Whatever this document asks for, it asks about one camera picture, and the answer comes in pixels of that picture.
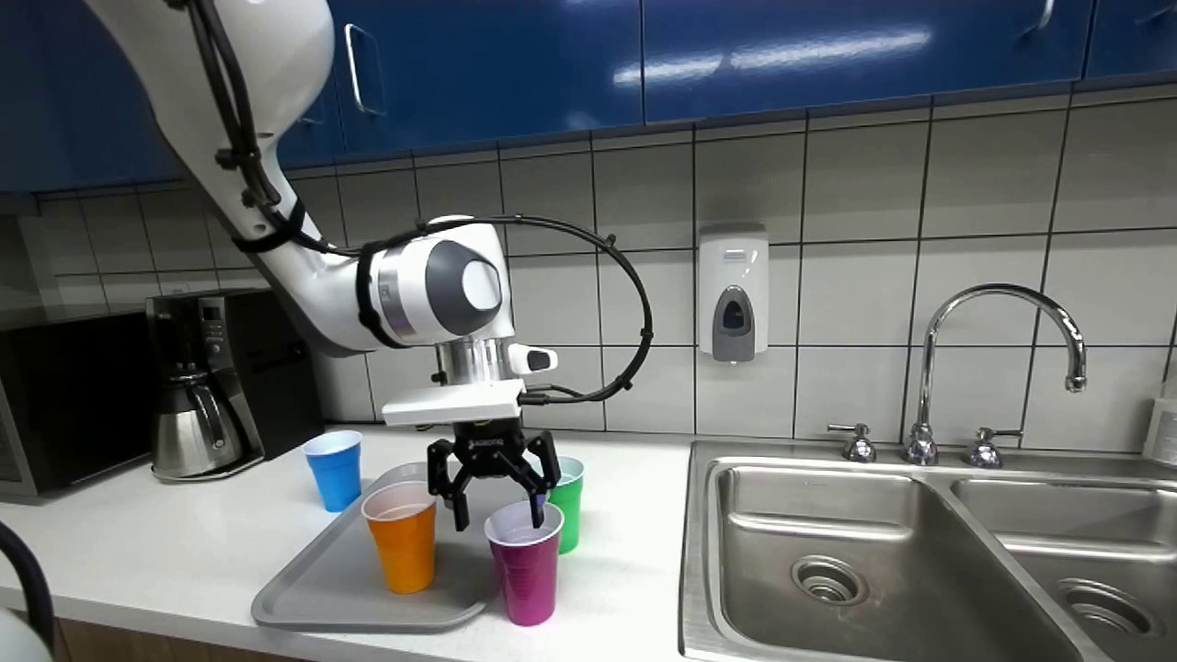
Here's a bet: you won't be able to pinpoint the chrome sink faucet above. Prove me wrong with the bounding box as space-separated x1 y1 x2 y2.
824 281 1092 472

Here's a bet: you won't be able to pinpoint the black microwave oven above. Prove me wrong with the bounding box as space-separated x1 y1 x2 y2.
0 313 157 503

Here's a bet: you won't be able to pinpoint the blue upper cabinets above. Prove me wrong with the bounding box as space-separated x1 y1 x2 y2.
0 0 1177 195

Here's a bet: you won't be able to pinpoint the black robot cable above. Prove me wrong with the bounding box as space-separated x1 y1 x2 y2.
180 0 657 408

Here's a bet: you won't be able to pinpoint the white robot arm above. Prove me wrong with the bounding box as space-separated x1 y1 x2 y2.
86 0 558 507

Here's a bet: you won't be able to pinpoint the purple plastic cup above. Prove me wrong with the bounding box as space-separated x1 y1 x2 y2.
484 501 562 624

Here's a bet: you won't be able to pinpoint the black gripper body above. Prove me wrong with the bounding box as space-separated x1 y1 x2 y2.
428 418 558 481

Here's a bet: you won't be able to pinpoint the blue plastic cup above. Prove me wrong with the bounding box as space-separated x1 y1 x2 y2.
305 430 361 512

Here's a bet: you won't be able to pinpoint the steel coffee maker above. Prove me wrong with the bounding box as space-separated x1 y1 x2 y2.
147 289 324 481

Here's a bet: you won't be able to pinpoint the grey plastic tray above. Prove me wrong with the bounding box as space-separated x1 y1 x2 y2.
249 479 522 634

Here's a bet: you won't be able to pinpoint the orange plastic cup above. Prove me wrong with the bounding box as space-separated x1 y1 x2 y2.
361 481 435 597

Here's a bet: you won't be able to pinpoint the green plastic cup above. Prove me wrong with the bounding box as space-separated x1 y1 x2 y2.
553 456 586 553

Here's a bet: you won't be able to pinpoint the stainless steel sink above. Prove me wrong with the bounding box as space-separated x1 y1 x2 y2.
676 445 1177 662

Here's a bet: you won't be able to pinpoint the white soap dispenser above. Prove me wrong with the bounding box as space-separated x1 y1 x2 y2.
696 233 768 363

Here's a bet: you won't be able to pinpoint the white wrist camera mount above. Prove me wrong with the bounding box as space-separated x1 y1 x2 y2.
381 379 522 425

